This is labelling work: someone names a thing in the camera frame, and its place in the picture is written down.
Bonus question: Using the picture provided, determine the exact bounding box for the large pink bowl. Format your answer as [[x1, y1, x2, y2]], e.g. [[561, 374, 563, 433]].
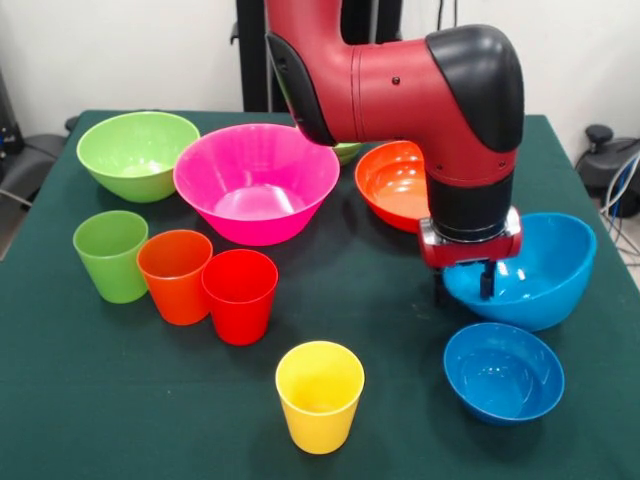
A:
[[172, 123, 342, 247]]

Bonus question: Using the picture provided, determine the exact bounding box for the light blue bowl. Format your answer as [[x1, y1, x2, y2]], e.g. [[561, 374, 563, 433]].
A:
[[442, 212, 599, 333]]

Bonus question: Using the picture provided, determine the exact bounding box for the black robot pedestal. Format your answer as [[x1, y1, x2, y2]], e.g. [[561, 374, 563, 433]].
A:
[[230, 0, 404, 114]]

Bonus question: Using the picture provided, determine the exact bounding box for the large green bowl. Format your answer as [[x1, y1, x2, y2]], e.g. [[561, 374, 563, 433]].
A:
[[75, 110, 202, 204]]

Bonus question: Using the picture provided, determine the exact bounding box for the green cup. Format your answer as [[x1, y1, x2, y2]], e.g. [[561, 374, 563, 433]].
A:
[[72, 210, 150, 305]]

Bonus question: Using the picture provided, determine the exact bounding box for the black cable with adapter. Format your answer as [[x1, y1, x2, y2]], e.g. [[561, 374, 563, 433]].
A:
[[433, 0, 460, 31]]

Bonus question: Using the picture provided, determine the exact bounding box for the yellow cup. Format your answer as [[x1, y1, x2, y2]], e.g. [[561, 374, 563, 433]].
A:
[[274, 340, 366, 456]]

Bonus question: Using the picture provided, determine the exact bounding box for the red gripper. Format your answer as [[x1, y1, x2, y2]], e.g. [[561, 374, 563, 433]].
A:
[[418, 207, 524, 306]]

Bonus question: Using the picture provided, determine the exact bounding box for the orange cup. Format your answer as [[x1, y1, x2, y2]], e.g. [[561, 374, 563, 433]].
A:
[[136, 229, 215, 327]]

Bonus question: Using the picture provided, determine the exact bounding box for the black wheeled base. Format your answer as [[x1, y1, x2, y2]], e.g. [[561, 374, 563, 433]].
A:
[[0, 132, 67, 204], [574, 124, 640, 201]]

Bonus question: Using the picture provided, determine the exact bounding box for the orange bowl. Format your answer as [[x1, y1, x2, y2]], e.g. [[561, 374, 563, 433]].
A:
[[354, 140, 436, 234]]

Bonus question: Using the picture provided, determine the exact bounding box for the small dark blue bowl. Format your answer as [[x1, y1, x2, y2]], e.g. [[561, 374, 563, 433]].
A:
[[442, 322, 566, 426]]

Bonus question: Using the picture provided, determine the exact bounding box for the small green bowl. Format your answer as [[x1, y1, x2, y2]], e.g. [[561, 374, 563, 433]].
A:
[[332, 142, 364, 167]]

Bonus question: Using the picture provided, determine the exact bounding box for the dark green table cloth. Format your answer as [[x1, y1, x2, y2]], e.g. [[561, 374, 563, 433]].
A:
[[0, 109, 640, 480]]

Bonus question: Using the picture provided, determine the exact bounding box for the tangle of cables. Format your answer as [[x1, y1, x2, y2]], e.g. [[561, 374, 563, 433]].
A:
[[599, 149, 640, 264]]

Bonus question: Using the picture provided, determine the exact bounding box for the red cup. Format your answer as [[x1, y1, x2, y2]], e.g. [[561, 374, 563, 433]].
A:
[[201, 248, 280, 347]]

